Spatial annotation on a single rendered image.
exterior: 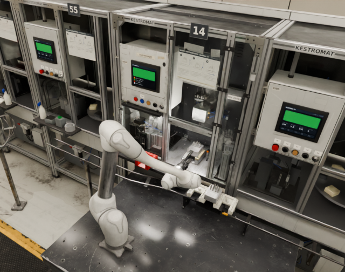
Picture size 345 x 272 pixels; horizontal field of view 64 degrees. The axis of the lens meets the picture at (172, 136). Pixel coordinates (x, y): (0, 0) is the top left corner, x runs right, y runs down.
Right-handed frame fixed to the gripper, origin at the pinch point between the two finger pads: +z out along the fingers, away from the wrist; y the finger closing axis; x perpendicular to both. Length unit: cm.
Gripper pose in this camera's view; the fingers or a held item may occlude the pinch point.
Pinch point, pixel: (190, 156)
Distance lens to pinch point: 228.6
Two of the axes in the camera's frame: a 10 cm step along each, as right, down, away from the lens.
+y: 0.5, -8.4, -5.4
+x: -8.7, -3.0, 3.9
